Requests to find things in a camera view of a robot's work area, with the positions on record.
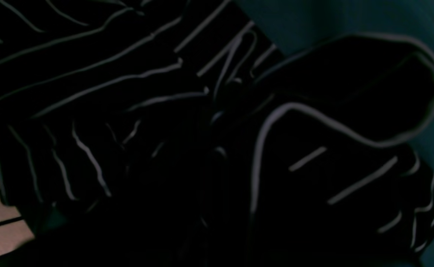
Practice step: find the navy white striped t-shirt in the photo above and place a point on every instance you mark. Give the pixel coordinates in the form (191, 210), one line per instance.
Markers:
(173, 133)

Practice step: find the teal table cloth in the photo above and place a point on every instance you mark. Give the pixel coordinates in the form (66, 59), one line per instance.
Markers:
(296, 24)

